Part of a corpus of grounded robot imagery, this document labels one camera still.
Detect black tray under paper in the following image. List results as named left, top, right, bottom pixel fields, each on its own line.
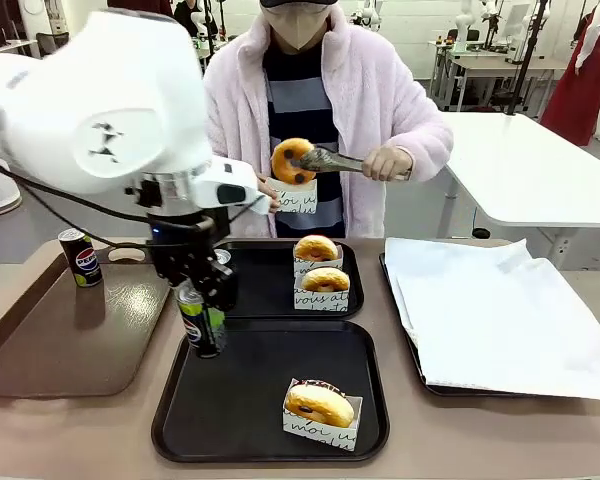
left=378, top=252, right=536, bottom=399

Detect person in pink fleece jacket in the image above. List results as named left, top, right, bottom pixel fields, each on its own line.
left=202, top=3, right=455, bottom=239

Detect plain golden donut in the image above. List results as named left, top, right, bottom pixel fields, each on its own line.
left=293, top=234, right=341, bottom=263

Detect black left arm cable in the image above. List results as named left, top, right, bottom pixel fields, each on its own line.
left=0, top=152, right=216, bottom=251

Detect right tray with white paper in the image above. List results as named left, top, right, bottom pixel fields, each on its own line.
left=383, top=237, right=600, bottom=402

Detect metal serving tongs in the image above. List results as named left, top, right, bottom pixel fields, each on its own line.
left=296, top=145, right=412, bottom=180

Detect grey background table with equipment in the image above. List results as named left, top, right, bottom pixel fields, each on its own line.
left=427, top=38, right=570, bottom=114

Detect person left hand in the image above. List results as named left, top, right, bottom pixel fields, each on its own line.
left=360, top=146, right=414, bottom=182

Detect golden donut with dark glaze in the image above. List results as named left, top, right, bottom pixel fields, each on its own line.
left=284, top=381, right=357, bottom=429

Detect black stand pole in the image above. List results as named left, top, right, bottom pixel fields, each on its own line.
left=506, top=0, right=554, bottom=118

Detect printed white paper donut box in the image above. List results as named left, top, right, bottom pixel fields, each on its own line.
left=293, top=276, right=351, bottom=313
left=265, top=175, right=319, bottom=215

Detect person left forearm pink sleeve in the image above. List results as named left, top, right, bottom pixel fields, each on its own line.
left=389, top=118, right=455, bottom=183

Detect white side table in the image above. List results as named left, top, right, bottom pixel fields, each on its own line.
left=437, top=111, right=600, bottom=262

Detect beige face mask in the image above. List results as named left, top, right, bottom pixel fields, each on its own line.
left=263, top=4, right=330, bottom=52

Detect large black plastic tray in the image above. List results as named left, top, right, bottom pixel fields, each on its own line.
left=151, top=320, right=391, bottom=464

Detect person right hand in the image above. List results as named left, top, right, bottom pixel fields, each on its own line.
left=257, top=177, right=282, bottom=214

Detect orange donut with chocolate dots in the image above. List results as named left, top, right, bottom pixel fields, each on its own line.
left=270, top=137, right=318, bottom=184

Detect small black plastic tray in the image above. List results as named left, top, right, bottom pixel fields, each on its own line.
left=194, top=240, right=365, bottom=322

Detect black office chair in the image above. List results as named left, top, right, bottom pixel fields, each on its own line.
left=35, top=31, right=72, bottom=59

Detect white background desk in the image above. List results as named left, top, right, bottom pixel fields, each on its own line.
left=0, top=39, right=42, bottom=57

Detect mannequin in red dress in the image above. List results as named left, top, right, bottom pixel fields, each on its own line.
left=539, top=0, right=600, bottom=148

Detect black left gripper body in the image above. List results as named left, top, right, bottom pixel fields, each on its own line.
left=146, top=208, right=234, bottom=289

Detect brown plastic tray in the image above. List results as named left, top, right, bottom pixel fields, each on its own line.
left=0, top=239, right=174, bottom=399

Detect background person in dark clothes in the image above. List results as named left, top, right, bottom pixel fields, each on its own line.
left=107, top=0, right=175, bottom=18

